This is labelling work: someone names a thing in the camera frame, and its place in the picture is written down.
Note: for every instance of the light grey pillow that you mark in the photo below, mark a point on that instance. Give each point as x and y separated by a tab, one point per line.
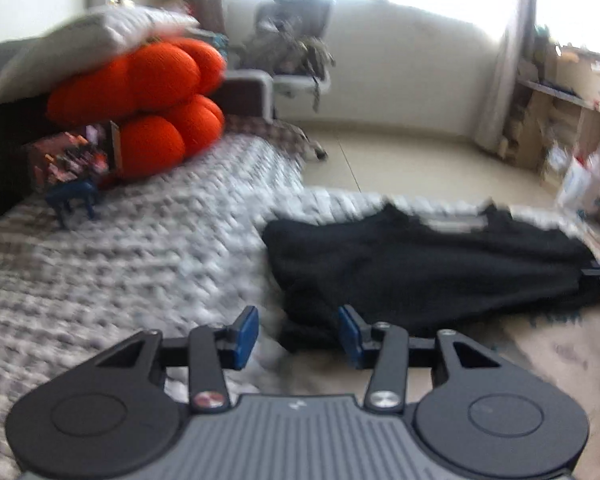
79	35

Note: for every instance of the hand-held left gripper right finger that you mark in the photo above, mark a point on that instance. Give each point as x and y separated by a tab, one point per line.
351	340

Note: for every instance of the smartphone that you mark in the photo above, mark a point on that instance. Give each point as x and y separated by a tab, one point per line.
64	160

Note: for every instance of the grey backpack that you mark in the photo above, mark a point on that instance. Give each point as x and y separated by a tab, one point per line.
290	45

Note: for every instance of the grey checkered knit blanket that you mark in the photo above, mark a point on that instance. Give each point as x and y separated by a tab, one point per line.
129	280

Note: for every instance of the beige garment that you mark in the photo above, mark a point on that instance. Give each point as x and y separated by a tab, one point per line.
555	360

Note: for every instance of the white paper bag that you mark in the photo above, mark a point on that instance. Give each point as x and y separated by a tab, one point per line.
580	185

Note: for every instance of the orange plush cushion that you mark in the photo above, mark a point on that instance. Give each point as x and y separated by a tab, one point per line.
164	70

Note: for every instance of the grey office chair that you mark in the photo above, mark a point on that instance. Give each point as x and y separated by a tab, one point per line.
295	82

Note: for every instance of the blue chair-shaped phone stand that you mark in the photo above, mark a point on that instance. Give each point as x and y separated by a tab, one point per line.
74	190

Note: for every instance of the black shirt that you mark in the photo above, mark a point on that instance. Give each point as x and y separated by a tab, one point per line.
430	280

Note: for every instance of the teal patterned box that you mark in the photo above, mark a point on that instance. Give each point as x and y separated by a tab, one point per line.
220	45

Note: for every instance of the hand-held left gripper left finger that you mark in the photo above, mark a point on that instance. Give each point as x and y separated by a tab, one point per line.
245	340

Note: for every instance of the wooden shelf desk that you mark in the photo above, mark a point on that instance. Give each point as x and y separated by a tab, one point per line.
555	95

